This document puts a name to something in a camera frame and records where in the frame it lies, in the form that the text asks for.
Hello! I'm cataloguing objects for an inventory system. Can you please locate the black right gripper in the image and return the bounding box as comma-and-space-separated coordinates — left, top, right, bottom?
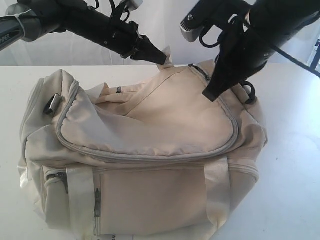
202, 22, 275, 102

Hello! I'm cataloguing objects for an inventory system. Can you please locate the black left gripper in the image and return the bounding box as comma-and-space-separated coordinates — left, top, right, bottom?
82, 10, 167, 65

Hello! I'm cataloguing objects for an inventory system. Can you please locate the cream fabric duffel bag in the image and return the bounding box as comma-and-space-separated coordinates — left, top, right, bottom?
18, 60, 268, 240

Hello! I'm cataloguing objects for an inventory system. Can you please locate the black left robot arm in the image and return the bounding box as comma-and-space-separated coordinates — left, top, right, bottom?
0, 0, 167, 65

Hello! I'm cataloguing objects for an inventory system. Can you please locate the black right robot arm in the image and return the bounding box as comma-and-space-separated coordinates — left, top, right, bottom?
203, 0, 320, 102

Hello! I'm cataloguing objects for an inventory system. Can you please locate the black stand at right edge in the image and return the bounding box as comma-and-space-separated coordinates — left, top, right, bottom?
309, 39, 320, 70

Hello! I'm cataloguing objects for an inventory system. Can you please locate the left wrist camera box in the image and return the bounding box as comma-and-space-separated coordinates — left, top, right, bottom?
119, 0, 144, 12

